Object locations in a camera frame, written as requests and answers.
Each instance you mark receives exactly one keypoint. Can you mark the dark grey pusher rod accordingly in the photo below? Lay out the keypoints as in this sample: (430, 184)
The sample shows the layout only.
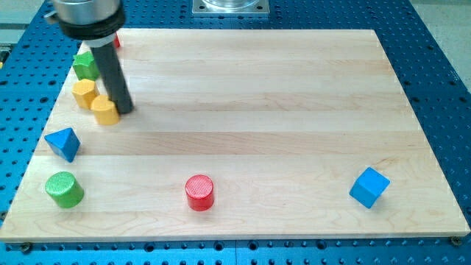
(107, 62)

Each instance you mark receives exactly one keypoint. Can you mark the yellow heart block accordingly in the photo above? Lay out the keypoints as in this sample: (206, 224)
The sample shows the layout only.
(105, 111)

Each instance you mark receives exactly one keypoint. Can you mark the red block behind rod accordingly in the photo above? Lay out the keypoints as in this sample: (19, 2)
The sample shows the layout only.
(116, 41)

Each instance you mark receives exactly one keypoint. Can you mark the green star block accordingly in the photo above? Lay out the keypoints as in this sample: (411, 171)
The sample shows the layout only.
(85, 66)

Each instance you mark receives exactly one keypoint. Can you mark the yellow hexagon block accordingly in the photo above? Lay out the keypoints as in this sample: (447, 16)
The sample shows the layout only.
(84, 92)

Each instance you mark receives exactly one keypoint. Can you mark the blue triangular prism block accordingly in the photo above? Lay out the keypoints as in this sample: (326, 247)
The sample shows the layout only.
(64, 143)

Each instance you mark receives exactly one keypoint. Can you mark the green cylinder block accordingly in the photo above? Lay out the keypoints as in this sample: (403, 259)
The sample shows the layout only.
(64, 189)

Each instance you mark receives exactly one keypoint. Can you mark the red cylinder block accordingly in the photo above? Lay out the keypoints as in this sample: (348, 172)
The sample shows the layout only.
(199, 192)

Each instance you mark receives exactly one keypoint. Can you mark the light wooden board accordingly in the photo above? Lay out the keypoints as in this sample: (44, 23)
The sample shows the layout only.
(282, 121)

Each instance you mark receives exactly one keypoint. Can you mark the blue cube block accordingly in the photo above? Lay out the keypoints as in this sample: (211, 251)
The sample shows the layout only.
(368, 187)

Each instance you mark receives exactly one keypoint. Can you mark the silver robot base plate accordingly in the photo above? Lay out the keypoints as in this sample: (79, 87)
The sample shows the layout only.
(212, 7)

